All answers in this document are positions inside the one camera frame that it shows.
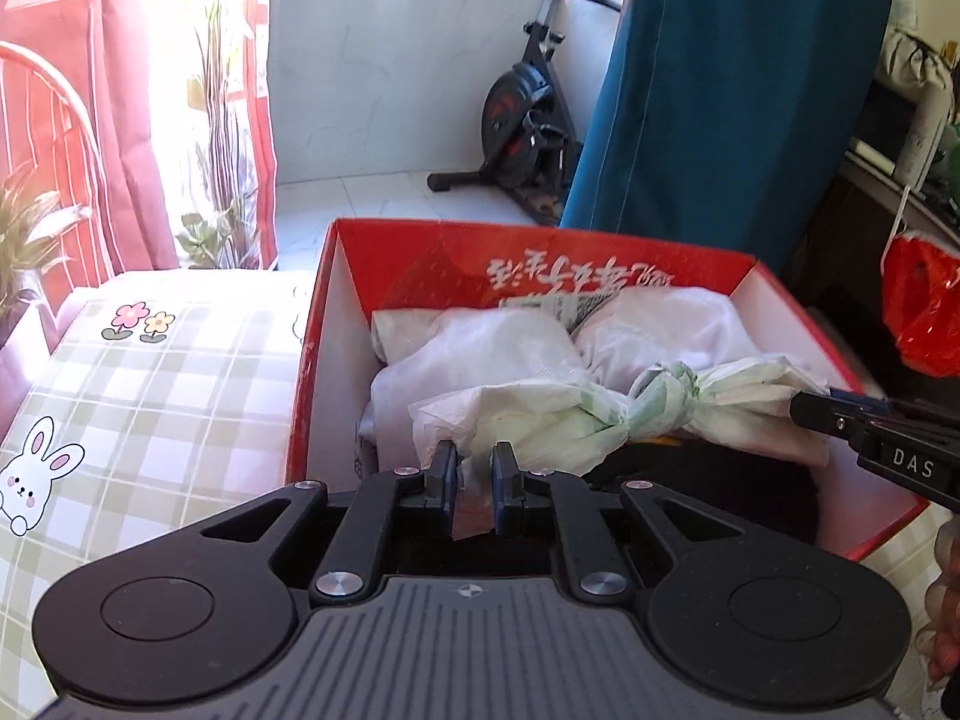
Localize person's right hand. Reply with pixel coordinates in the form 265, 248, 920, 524
919, 516, 960, 700

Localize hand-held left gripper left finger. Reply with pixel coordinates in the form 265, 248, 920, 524
201, 439, 460, 606

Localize white bottle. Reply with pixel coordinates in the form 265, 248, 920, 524
896, 81, 951, 186

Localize arched spindle chair back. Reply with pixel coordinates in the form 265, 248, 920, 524
0, 43, 104, 293

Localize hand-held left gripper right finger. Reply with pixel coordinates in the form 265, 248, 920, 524
489, 441, 741, 606

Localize red strawberry cardboard box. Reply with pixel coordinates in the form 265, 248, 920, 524
285, 217, 932, 565

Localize teal curtain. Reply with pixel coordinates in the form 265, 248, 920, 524
559, 0, 902, 280

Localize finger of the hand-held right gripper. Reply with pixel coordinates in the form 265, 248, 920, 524
789, 390, 887, 456
827, 387, 960, 430

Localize black exercise bike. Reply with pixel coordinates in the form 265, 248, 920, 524
427, 0, 625, 227

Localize pale cloth bag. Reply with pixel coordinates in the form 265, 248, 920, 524
877, 25, 955, 100

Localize white green plastic bag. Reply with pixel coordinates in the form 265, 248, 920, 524
409, 360, 831, 542

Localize red plastic bag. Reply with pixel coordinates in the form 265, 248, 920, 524
881, 235, 960, 377

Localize red curtain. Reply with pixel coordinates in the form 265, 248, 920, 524
0, 0, 280, 295

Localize potted green plant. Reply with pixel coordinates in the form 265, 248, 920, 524
0, 163, 92, 392

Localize white cloth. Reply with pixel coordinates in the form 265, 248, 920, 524
358, 287, 835, 479

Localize artificial flower stems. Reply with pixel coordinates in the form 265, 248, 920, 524
175, 0, 265, 272

